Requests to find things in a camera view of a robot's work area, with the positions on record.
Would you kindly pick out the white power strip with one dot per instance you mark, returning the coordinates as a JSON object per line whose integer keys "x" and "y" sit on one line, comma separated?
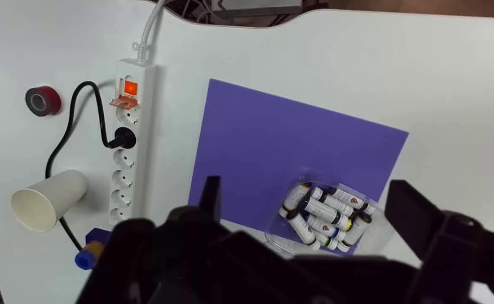
{"x": 145, "y": 163}

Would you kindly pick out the white paper cup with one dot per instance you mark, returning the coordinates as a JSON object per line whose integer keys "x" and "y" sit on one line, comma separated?
{"x": 49, "y": 200}

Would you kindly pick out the purple-blue flat mat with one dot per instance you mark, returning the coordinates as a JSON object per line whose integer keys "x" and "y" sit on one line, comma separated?
{"x": 280, "y": 141}

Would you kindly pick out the red tape roll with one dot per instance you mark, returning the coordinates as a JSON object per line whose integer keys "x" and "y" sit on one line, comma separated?
{"x": 42, "y": 102}

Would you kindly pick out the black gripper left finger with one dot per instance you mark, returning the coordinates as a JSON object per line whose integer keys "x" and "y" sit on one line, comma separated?
{"x": 211, "y": 197}

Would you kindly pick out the blue and orange toy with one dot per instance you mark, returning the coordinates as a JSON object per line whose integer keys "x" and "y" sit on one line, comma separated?
{"x": 91, "y": 251}

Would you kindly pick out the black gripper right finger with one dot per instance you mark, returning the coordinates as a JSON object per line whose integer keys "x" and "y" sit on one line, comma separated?
{"x": 415, "y": 217}

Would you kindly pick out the clear plastic container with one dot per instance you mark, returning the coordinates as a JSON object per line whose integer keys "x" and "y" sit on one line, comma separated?
{"x": 377, "y": 229}

